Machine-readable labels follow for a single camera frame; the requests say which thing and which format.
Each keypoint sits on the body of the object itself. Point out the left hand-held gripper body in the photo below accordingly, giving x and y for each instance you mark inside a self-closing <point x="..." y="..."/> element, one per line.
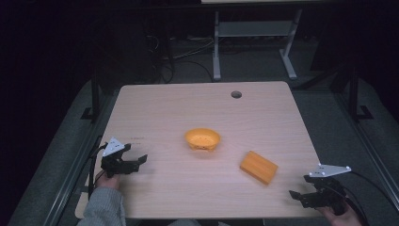
<point x="113" y="163"/>

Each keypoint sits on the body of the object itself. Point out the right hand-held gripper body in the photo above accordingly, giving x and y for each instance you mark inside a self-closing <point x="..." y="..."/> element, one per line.
<point x="329" y="191"/>

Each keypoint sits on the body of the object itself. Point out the orange rectangular block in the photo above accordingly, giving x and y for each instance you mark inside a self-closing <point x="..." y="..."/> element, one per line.
<point x="259" y="167"/>

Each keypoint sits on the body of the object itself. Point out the orange plastic bowl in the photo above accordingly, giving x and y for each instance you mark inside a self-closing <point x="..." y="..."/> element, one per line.
<point x="202" y="139"/>

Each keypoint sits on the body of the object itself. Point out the person's left hand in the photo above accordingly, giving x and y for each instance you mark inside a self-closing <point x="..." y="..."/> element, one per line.
<point x="108" y="181"/>

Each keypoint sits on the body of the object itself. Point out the person's right hand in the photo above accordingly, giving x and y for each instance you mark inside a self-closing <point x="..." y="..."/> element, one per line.
<point x="340" y="219"/>

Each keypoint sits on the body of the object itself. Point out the black metal stand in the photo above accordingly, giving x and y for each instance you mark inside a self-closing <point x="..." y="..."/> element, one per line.
<point x="95" y="100"/>
<point x="354" y="94"/>

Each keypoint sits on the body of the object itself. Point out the white metal desk frame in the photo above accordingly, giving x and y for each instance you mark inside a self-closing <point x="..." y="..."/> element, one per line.
<point x="254" y="29"/>

